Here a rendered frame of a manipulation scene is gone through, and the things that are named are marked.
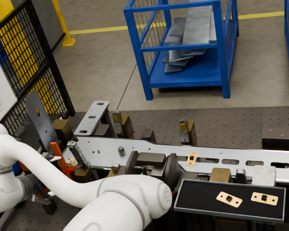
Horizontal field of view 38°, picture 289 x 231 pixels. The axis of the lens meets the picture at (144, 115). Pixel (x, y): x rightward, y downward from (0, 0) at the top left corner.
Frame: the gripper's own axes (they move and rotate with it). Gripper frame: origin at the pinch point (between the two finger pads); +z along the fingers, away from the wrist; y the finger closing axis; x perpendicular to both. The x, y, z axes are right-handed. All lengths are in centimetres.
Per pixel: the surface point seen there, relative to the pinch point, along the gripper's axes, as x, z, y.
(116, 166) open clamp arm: -16.8, 19.5, 0.8
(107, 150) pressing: -1.4, 41.0, 3.2
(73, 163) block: 8.2, 24.8, -0.9
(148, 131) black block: -17, 55, 11
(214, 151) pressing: -53, 45, 5
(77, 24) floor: 218, 374, 113
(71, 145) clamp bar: 1.0, 12.9, 9.7
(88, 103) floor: 118, 229, 13
